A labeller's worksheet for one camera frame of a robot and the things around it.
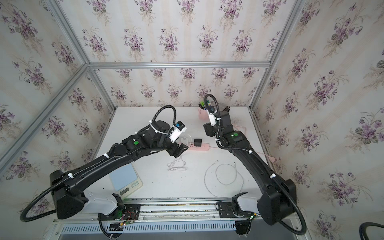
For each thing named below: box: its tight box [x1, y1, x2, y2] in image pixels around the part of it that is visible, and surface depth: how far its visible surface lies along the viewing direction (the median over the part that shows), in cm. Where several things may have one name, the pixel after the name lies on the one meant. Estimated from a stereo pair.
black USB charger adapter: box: [194, 138, 202, 148], surface depth 95 cm
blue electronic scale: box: [109, 163, 143, 199], surface depth 81 cm
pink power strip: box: [188, 143, 210, 151], surface depth 97 cm
